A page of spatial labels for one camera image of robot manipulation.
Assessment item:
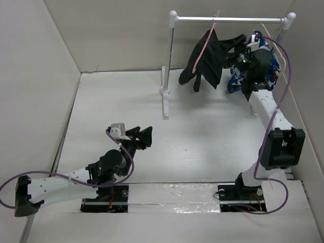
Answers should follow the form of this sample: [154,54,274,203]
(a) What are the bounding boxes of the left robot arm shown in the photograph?
[14,123,153,217]

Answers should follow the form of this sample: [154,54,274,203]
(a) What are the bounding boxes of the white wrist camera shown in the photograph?
[108,123,131,140]
[247,34,260,52]

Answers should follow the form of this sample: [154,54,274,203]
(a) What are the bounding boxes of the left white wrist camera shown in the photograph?
[108,123,131,140]

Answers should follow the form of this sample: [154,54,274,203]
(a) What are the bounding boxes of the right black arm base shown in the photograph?
[213,183,267,213]

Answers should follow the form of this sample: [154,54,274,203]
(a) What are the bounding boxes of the blue white patterned garment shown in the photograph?
[226,30,280,94]

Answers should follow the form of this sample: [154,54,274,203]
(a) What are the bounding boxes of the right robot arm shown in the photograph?
[227,45,305,199]

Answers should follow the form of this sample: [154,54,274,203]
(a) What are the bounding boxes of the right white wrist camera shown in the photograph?
[247,34,260,52]

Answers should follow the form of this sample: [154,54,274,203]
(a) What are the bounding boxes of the black denim trousers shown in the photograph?
[178,28,248,93]

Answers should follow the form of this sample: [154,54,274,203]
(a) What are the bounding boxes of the pink plastic hanger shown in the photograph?
[192,20,217,73]

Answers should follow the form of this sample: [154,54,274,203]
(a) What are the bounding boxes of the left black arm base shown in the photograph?
[80,184,129,213]

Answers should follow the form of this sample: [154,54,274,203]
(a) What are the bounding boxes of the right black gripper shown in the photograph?
[211,34,253,78]

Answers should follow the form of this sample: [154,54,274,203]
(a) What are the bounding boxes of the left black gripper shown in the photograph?
[120,126,151,176]

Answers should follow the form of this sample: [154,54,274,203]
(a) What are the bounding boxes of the white metal clothes rack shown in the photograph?
[159,10,296,118]

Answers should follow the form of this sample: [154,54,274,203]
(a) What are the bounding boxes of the cream plastic hanger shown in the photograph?
[261,23,287,77]

